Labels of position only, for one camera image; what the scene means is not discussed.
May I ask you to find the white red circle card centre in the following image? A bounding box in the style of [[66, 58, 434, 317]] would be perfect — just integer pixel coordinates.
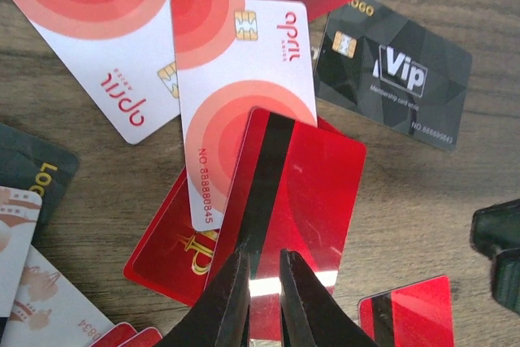
[[13, 0, 180, 144]]

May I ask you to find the black VIP card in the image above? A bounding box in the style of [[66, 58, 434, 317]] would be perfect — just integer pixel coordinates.
[[314, 0, 472, 150]]

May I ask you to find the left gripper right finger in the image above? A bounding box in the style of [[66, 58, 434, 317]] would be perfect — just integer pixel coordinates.
[[279, 249, 376, 347]]

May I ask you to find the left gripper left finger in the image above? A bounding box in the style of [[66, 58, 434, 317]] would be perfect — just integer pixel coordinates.
[[156, 251, 250, 347]]

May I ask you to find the dark LOGO card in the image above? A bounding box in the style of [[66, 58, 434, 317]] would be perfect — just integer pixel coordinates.
[[1, 124, 79, 240]]

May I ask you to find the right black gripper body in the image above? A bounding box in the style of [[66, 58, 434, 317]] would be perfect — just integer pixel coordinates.
[[470, 199, 519, 314]]

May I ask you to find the red card black stripe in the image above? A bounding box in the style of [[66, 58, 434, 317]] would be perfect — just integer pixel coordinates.
[[358, 275, 455, 347]]

